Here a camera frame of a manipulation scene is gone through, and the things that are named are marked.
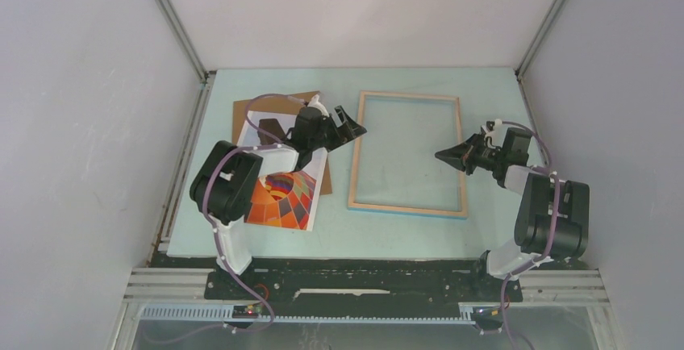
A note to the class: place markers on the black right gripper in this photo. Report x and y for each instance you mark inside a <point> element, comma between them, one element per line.
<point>461,156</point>

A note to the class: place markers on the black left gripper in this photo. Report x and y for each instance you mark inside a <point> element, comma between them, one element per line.
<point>347,132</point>

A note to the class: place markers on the wooden picture frame with glass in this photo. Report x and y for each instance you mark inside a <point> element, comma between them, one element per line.
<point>394,167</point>

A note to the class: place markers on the hot air balloon photo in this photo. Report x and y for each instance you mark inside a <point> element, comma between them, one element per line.
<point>286,200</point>

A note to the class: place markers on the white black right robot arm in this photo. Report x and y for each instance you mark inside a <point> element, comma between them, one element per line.
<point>552,222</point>

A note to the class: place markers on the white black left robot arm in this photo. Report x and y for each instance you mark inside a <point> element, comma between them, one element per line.
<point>223,187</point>

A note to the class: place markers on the brown cardboard backing board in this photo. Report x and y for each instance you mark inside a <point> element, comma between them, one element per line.
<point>275,105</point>

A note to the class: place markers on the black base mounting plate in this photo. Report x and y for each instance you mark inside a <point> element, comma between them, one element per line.
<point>352,288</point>

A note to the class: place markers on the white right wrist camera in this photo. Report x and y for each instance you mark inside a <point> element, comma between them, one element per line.
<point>489,131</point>

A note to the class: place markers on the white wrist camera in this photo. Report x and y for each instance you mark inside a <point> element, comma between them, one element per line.
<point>489,131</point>
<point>315,103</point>

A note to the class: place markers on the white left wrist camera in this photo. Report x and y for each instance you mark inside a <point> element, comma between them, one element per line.
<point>315,103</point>

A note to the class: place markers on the left aluminium corner post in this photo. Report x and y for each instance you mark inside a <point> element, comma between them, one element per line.
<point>182,37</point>

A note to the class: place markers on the aluminium corner post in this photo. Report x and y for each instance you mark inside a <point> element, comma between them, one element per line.
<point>182,37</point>
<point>546,25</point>

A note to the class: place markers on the right aluminium corner post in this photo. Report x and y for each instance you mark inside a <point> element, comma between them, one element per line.
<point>546,25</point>

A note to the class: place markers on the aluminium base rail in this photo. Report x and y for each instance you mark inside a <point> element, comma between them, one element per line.
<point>171,294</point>

